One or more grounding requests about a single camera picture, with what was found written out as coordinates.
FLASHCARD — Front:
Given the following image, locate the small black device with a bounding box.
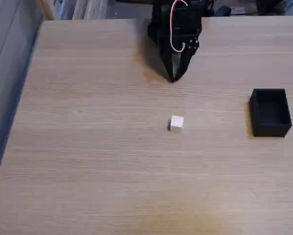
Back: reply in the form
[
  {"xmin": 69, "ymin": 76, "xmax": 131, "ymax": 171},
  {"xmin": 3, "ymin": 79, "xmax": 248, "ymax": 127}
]
[{"xmin": 214, "ymin": 5, "xmax": 232, "ymax": 17}]

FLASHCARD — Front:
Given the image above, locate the white block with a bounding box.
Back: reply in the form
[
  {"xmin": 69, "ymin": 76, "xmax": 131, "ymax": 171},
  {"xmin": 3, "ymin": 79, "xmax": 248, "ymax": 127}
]
[{"xmin": 170, "ymin": 115, "xmax": 185, "ymax": 133}]

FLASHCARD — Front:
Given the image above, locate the light wooden beam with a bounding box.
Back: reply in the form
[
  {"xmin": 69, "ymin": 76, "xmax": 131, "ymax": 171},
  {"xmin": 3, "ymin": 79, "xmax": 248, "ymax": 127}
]
[{"xmin": 36, "ymin": 0, "xmax": 56, "ymax": 21}]

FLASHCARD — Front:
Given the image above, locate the black open box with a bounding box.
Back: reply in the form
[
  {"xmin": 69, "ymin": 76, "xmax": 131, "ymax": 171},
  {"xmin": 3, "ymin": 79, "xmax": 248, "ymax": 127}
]
[{"xmin": 248, "ymin": 88, "xmax": 293, "ymax": 138}]

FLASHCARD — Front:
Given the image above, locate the white and red servo cable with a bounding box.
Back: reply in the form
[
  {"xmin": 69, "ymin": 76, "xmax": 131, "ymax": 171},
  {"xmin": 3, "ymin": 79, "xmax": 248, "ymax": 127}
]
[{"xmin": 169, "ymin": 0, "xmax": 189, "ymax": 53}]

